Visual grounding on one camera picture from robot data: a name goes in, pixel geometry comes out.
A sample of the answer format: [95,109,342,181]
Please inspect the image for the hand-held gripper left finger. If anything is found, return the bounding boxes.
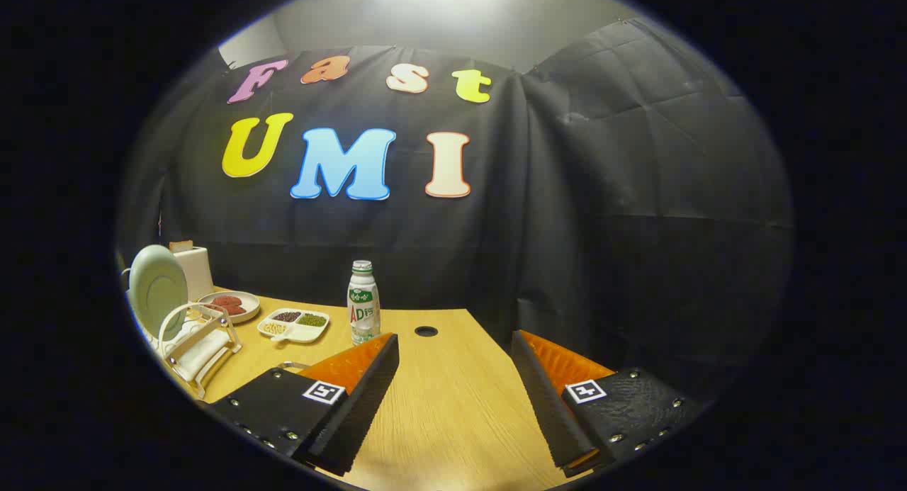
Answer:
[210,333,400,477]

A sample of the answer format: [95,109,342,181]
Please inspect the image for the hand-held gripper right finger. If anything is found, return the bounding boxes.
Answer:
[511,329,702,478]

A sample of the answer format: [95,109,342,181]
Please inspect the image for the white wire dish rack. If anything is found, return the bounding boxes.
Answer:
[122,264,243,400]

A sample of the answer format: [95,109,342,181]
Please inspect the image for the light green plate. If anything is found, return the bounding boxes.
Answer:
[129,245,189,342]

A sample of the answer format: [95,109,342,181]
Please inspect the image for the round beige plate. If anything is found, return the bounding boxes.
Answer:
[197,290,261,324]

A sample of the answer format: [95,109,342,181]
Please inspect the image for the white green drink bottle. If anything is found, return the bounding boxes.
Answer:
[347,260,381,346]

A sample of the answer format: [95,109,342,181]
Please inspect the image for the white divided tray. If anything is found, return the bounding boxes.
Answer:
[257,307,331,344]

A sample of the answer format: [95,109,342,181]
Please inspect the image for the white toaster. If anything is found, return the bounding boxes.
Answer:
[169,246,215,302]

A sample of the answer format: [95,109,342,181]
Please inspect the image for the black backdrop cloth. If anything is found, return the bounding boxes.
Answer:
[117,16,794,407]

